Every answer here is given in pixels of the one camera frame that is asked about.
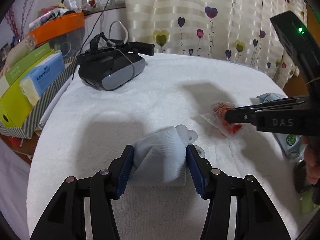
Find striped cardboard tray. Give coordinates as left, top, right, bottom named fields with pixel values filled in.
left=1, top=57, right=76, bottom=139

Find purple decorative branches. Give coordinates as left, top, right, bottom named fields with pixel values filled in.
left=1, top=0, right=36, bottom=43

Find heart pattern curtain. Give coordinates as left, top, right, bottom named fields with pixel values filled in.
left=125, top=0, right=307, bottom=87

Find light blue grey sock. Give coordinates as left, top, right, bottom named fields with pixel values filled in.
left=129, top=125, right=198, bottom=187

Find blue tissue pack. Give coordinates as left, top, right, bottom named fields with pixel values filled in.
left=20, top=53, right=65, bottom=106

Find green file box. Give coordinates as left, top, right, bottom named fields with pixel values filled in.
left=0, top=42, right=57, bottom=129

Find VR headset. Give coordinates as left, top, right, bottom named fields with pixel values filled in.
left=76, top=33, right=155, bottom=91

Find wet wipes pack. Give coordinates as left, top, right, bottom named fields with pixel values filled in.
left=256, top=93, right=308, bottom=159

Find orange tray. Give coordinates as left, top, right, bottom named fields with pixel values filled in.
left=27, top=12, right=85, bottom=46

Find right hand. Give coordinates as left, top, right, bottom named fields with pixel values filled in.
left=303, top=136, right=320, bottom=185

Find red snack packet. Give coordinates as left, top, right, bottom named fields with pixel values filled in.
left=201, top=101, right=242, bottom=138

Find green cream jar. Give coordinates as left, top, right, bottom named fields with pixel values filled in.
left=299, top=189, right=319, bottom=215

